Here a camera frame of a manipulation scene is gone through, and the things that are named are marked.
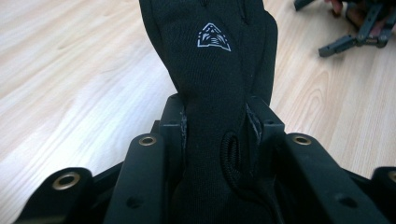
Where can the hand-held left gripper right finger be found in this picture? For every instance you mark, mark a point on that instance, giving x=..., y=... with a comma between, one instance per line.
x=264, y=127

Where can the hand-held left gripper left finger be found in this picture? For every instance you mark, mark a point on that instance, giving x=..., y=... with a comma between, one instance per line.
x=172, y=137

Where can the black glove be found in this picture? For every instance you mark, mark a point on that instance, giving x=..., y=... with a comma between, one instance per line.
x=211, y=93

